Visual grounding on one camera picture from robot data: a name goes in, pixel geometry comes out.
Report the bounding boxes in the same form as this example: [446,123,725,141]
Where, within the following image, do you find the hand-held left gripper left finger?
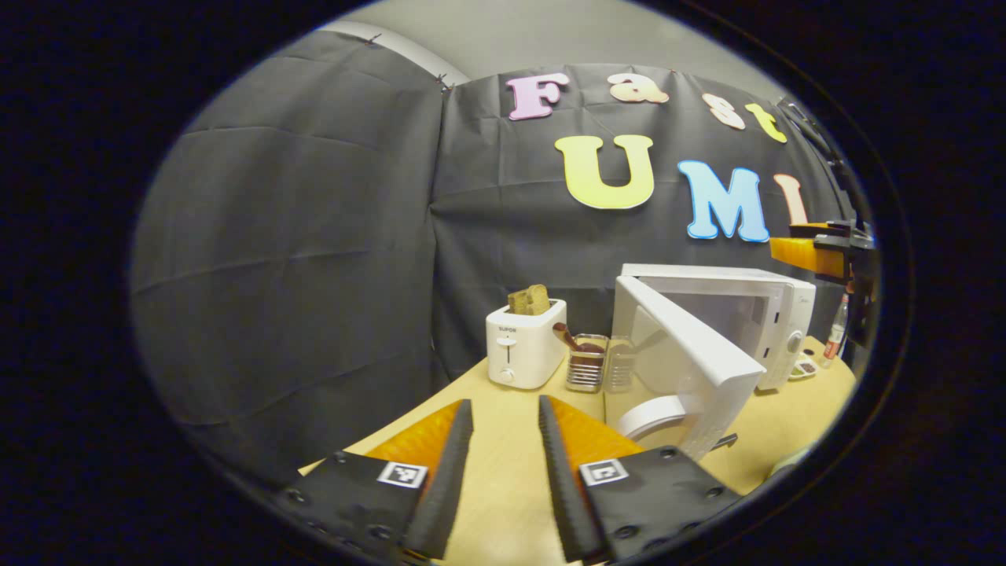
[275,399,475,560]

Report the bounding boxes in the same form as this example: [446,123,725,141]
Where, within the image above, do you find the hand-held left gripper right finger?
[538,395,743,565]

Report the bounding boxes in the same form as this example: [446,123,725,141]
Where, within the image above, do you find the white microwave oven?
[611,263,818,462]

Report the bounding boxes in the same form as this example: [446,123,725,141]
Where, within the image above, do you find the red label plastic bottle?
[822,292,851,369]

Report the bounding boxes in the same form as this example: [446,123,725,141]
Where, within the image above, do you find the clear ribbed container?
[605,336,639,392]

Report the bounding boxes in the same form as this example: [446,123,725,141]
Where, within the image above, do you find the white toaster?
[486,299,568,390]

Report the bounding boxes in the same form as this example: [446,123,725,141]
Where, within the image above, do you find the brown bread slices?
[508,284,552,317]

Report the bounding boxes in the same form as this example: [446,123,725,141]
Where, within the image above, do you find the black backdrop cloth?
[130,31,865,488]

